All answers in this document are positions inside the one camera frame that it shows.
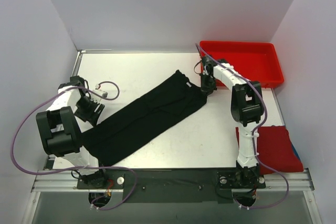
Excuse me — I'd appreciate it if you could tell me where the red plastic bin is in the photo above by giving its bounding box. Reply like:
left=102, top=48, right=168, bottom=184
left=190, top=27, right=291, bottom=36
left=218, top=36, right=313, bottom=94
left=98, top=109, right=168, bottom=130
left=200, top=40, right=284, bottom=89

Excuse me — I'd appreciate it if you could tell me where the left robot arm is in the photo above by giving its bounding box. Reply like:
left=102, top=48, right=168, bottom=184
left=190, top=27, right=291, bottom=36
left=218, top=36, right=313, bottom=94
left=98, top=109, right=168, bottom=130
left=36, top=76, right=108, bottom=189

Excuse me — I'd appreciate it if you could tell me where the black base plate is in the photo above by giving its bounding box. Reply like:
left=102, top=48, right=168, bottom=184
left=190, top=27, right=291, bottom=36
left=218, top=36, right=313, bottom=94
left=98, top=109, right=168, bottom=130
left=77, top=168, right=266, bottom=204

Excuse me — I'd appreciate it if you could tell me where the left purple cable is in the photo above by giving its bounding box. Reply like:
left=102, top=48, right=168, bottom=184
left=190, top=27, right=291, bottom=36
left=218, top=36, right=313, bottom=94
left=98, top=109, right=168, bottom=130
left=12, top=81, right=138, bottom=211

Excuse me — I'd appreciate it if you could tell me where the black t shirt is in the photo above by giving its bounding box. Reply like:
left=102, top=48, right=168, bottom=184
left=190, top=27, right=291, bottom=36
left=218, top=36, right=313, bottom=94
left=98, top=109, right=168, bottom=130
left=82, top=70, right=207, bottom=166

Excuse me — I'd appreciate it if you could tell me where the aluminium front rail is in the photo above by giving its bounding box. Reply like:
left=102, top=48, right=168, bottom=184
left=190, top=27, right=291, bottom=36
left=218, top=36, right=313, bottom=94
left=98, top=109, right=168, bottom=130
left=32, top=169, right=314, bottom=192

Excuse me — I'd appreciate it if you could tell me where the folded blue t shirt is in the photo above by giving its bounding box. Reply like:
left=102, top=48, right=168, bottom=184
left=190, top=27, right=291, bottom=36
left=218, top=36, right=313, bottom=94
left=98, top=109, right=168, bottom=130
left=291, top=143, right=301, bottom=161

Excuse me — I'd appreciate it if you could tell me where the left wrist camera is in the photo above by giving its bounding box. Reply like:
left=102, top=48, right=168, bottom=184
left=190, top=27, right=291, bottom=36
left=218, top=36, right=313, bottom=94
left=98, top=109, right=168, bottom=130
left=93, top=83, right=108, bottom=99

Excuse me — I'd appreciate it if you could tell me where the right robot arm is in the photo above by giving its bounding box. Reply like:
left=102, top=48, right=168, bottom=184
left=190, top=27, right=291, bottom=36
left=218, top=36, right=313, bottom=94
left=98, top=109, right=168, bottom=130
left=199, top=57, right=265, bottom=187

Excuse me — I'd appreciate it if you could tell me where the folded red t shirt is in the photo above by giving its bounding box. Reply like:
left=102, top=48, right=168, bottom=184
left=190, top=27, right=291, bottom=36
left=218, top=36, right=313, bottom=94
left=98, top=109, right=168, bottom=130
left=235, top=126, right=305, bottom=175

